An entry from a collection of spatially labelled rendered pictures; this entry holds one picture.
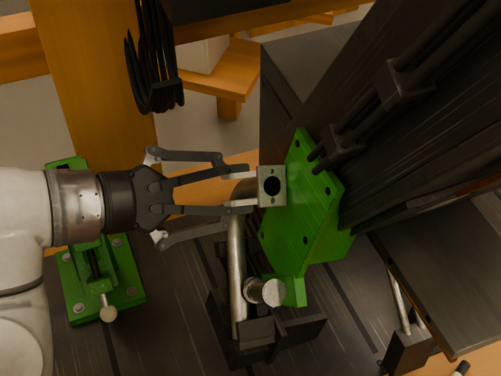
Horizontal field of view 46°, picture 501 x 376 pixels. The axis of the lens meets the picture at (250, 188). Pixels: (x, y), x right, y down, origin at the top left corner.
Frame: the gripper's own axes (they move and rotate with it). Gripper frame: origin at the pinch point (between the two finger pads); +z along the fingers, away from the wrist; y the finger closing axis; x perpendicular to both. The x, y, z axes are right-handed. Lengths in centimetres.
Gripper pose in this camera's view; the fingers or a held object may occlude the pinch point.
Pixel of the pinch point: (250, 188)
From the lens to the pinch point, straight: 79.0
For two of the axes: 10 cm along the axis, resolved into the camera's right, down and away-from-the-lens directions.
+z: 9.0, -0.9, 4.3
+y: -0.9, -10.0, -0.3
